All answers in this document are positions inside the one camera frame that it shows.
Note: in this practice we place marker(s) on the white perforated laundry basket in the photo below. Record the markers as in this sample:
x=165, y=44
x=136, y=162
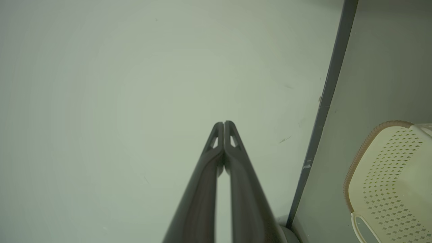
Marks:
x=388, y=185

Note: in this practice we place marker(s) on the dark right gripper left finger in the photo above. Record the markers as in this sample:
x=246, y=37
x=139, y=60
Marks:
x=199, y=202

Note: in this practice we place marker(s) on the black skirting board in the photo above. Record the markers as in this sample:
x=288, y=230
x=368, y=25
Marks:
x=332, y=67

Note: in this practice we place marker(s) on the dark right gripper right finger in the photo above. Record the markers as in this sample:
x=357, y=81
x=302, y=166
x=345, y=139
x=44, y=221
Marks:
x=248, y=202

